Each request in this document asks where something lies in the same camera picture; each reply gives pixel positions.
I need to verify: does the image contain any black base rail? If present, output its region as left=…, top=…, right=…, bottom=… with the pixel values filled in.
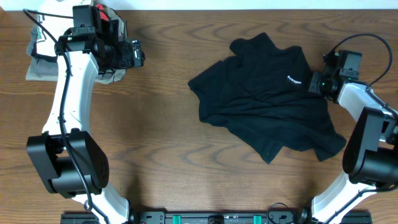
left=60, top=210, right=373, bottom=224

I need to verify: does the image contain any grey folded garment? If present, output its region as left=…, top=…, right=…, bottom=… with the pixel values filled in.
left=26, top=6, right=144, bottom=85

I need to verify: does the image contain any black t-shirt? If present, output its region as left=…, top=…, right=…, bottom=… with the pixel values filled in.
left=188, top=33, right=346, bottom=163

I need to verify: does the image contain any red and black folded garment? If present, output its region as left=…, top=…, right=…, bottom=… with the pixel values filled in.
left=30, top=4, right=110, bottom=63

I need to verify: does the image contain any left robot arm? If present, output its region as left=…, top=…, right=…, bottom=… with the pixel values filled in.
left=27, top=21, right=145, bottom=223

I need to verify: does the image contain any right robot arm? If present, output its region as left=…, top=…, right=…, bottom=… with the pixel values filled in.
left=300, top=72, right=397, bottom=223

